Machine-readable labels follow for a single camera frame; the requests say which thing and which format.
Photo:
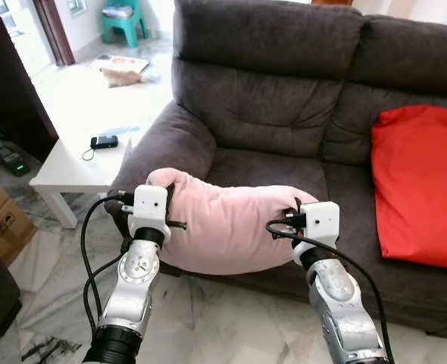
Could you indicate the red rectangular pillow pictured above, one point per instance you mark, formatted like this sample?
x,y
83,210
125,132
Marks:
x,y
420,189

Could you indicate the beige furry cat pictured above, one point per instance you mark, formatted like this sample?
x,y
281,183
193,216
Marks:
x,y
121,77

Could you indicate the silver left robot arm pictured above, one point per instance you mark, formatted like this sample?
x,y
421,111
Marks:
x,y
132,288

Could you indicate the flat white printed book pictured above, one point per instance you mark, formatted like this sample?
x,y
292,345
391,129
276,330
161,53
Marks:
x,y
125,62

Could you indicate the brown cardboard box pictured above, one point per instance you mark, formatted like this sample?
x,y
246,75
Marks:
x,y
4,220

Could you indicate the grey folded bundle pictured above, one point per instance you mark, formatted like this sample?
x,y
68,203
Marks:
x,y
119,11

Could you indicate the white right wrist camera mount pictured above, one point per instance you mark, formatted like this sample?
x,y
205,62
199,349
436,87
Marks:
x,y
320,220

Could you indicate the brown door frame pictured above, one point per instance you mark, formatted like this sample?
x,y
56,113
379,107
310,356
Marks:
x,y
55,30

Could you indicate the white low table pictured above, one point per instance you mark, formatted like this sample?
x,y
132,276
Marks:
x,y
72,171

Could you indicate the pink plush cat-face pillow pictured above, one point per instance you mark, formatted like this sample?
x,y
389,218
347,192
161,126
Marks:
x,y
223,227

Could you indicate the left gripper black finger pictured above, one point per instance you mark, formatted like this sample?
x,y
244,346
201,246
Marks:
x,y
170,191

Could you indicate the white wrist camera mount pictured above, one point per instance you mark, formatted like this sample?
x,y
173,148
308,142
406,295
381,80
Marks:
x,y
149,203
320,220

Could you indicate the teal plastic chair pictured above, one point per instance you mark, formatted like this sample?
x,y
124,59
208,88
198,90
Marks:
x,y
125,29

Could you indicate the dark wooden cabinet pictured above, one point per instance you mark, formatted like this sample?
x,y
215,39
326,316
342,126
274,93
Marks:
x,y
11,76

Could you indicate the black power adapter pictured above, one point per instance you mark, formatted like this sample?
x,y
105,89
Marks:
x,y
11,161

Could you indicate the dark grey fabric sofa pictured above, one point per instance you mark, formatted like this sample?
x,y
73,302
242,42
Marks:
x,y
284,114

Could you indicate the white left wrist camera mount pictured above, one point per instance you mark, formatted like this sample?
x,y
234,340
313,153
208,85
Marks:
x,y
149,203

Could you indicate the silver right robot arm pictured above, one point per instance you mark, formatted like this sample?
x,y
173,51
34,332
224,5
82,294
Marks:
x,y
337,296

